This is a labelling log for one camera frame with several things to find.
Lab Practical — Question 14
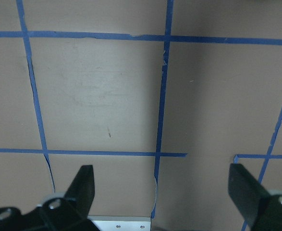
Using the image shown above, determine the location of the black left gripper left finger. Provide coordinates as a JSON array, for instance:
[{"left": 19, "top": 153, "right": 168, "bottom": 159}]
[{"left": 64, "top": 165, "right": 94, "bottom": 218}]

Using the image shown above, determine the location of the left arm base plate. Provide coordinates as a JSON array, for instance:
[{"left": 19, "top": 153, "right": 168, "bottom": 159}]
[{"left": 88, "top": 216, "right": 151, "bottom": 231}]

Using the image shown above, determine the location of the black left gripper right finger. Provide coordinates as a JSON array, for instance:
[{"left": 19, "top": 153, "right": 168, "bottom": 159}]
[{"left": 228, "top": 164, "right": 272, "bottom": 231}]

